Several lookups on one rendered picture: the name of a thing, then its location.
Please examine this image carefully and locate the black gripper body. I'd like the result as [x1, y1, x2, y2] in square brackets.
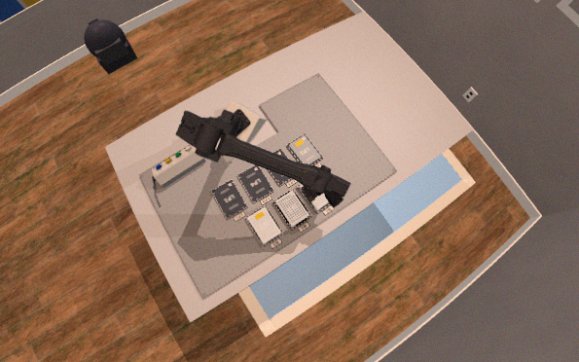
[302, 186, 318, 199]

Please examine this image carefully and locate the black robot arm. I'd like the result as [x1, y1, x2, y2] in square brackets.
[175, 109, 350, 208]

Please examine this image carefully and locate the grey operator panel with coloured keys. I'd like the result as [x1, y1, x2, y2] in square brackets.
[152, 145, 206, 207]

